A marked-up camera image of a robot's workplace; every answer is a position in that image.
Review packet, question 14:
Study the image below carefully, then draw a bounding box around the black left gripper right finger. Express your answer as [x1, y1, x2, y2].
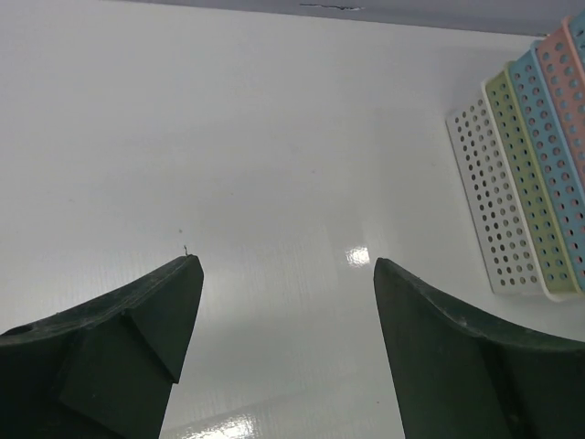
[373, 258, 584, 438]

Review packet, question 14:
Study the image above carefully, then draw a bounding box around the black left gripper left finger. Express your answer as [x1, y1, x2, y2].
[1, 254, 204, 438]

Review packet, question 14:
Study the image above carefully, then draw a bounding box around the white perforated basket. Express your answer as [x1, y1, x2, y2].
[444, 89, 569, 303]

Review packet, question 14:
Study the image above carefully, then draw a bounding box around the blue perforated basket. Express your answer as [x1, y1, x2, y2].
[508, 41, 584, 294]

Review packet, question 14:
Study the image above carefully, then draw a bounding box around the green perforated basket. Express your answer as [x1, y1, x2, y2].
[484, 67, 580, 300]

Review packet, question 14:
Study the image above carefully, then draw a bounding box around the pink perforated basket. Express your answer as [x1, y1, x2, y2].
[536, 16, 584, 186]

